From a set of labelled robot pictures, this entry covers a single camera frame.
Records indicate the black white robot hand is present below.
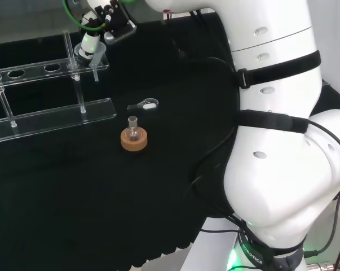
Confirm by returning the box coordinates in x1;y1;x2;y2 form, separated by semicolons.
78;0;137;67

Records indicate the translucent plastic funnel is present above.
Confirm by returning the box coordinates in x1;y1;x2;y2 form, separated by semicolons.
74;42;107;82

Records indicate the clear acrylic funnel stand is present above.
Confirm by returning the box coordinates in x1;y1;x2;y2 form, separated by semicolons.
0;30;117;145

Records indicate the small round-bottom glass flask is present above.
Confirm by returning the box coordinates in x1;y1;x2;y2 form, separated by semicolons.
126;115;141;142

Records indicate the black table cloth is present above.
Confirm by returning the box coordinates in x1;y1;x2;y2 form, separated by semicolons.
0;11;340;269

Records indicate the green cable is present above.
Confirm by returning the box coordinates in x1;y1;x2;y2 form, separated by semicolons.
61;0;110;31

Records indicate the cork ring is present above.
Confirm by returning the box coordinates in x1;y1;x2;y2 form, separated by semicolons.
120;127;148;152

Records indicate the long black cable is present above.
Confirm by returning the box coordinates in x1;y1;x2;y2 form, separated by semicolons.
185;55;242;200

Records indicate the grey metal base plate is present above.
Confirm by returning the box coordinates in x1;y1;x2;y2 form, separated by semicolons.
183;217;245;271

